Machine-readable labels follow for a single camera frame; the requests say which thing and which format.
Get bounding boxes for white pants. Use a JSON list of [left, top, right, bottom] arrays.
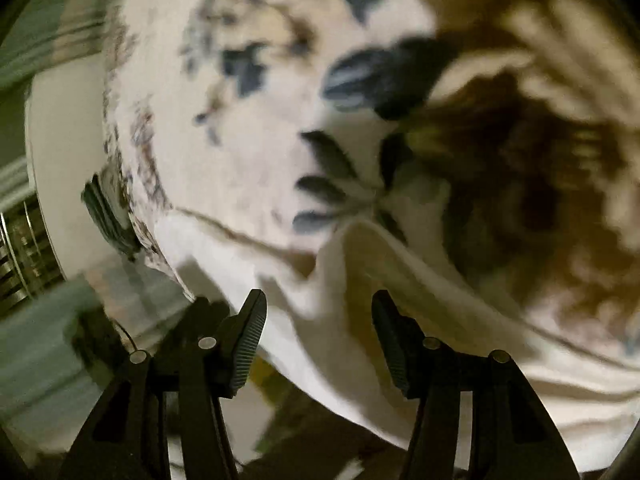
[[155, 210, 640, 467]]

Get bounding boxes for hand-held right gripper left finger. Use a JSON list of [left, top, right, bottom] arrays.
[[57, 288, 268, 480]]

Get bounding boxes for green striped curtain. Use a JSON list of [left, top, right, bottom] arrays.
[[0, 0, 126, 93]]

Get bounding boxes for bed with floral sheet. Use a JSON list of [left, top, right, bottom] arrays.
[[102, 0, 640, 361]]

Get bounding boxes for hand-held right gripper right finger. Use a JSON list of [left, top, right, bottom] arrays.
[[371, 290, 581, 480]]

